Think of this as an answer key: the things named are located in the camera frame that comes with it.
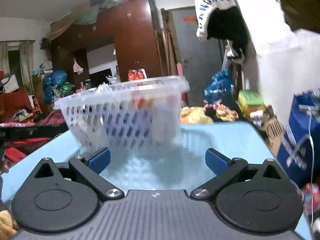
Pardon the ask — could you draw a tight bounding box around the purple tissue pack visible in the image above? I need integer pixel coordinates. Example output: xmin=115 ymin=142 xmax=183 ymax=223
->
xmin=100 ymin=110 xmax=153 ymax=141

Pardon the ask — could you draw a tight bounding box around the clear plastic laundry basket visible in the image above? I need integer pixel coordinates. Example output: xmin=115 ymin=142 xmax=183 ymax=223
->
xmin=54 ymin=76 xmax=190 ymax=152

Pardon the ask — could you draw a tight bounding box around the maroon clothes pile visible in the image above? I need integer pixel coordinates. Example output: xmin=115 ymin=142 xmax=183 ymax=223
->
xmin=1 ymin=110 xmax=68 ymax=164

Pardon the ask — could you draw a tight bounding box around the yellow patterned blanket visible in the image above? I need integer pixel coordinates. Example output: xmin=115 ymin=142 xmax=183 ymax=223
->
xmin=180 ymin=105 xmax=239 ymax=125

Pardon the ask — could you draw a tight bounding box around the green yellow cardboard box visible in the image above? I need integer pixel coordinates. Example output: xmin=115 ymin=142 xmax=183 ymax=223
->
xmin=238 ymin=90 xmax=266 ymax=120

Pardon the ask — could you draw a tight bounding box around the blue shopping bag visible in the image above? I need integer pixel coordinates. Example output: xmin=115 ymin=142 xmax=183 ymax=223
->
xmin=277 ymin=92 xmax=319 ymax=187

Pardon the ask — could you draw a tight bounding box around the blue patterned plastic bag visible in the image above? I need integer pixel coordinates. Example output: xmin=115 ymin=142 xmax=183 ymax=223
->
xmin=203 ymin=69 xmax=234 ymax=103

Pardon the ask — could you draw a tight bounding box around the orange white hanging bag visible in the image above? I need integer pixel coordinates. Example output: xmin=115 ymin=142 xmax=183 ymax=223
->
xmin=128 ymin=69 xmax=148 ymax=81

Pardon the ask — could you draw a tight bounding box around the grey metal door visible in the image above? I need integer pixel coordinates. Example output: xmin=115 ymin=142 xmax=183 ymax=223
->
xmin=170 ymin=7 xmax=224 ymax=107

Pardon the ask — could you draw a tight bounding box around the dark red wooden wardrobe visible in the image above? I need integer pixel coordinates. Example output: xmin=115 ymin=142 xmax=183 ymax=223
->
xmin=50 ymin=0 xmax=163 ymax=88

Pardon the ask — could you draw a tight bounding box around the white black hanging jacket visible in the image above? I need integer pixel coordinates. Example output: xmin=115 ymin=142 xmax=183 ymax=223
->
xmin=195 ymin=0 xmax=249 ymax=64

